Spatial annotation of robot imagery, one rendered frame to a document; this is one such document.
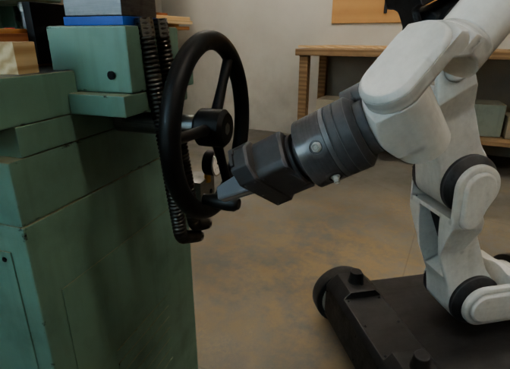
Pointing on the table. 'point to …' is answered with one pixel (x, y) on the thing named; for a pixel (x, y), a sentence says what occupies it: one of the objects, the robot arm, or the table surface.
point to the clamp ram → (56, 11)
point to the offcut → (18, 58)
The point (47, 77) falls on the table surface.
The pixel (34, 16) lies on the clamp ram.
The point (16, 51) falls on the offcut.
